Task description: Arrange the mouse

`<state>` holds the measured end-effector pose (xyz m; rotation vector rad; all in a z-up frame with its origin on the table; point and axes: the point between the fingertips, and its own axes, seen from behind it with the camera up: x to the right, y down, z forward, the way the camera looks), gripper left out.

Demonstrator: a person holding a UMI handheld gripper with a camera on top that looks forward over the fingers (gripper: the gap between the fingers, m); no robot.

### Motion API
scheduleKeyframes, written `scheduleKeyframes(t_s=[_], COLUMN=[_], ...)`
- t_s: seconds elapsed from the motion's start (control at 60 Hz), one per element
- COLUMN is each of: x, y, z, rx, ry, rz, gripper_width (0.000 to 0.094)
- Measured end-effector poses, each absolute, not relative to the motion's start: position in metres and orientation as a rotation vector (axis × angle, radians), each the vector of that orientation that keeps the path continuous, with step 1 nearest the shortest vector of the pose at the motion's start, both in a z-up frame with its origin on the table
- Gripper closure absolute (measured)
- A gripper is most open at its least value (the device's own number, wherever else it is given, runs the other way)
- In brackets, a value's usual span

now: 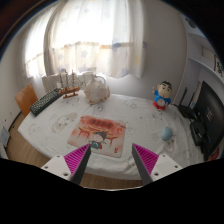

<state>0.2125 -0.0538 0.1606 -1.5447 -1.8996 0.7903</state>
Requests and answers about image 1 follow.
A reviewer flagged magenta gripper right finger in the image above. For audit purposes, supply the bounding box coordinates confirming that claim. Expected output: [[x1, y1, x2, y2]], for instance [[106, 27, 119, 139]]
[[132, 144, 182, 185]]

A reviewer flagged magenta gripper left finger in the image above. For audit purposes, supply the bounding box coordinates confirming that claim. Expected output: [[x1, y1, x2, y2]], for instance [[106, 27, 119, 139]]
[[42, 144, 91, 185]]

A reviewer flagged red cartoon mouse pad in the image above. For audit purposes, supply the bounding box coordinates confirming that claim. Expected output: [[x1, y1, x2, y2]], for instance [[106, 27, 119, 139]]
[[68, 116, 126, 158]]

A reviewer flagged white patterned tablecloth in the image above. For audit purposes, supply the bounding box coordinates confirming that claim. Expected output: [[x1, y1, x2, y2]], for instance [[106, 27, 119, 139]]
[[18, 92, 203, 180]]

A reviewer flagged black wifi router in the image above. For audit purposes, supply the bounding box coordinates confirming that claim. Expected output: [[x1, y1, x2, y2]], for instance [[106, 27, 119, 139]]
[[178, 88, 195, 119]]

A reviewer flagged black monitor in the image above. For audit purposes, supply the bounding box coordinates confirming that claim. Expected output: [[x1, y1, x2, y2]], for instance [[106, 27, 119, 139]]
[[193, 81, 224, 160]]

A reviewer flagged black keyboard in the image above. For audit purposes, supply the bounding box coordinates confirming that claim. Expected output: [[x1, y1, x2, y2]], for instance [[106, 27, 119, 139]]
[[30, 88, 61, 116]]

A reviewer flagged cartoon boy figurine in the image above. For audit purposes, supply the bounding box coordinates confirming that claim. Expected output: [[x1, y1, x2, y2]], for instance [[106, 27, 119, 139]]
[[152, 81, 172, 110]]

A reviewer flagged wooden model ship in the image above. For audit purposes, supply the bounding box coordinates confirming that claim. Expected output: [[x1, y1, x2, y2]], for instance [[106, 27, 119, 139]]
[[59, 71, 82, 99]]

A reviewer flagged large white conch shell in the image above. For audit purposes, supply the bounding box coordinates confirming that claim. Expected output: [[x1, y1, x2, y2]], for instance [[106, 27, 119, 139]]
[[84, 75, 110, 104]]

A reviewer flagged orange wooden chair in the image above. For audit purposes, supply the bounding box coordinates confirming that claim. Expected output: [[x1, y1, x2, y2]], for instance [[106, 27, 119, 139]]
[[15, 84, 38, 116]]

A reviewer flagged white sheer curtain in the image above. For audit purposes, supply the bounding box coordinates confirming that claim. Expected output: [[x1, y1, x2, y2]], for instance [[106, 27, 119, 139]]
[[23, 0, 148, 79]]

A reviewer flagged white wall shelf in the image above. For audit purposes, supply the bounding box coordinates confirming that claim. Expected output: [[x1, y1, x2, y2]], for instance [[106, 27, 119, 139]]
[[175, 14, 224, 107]]

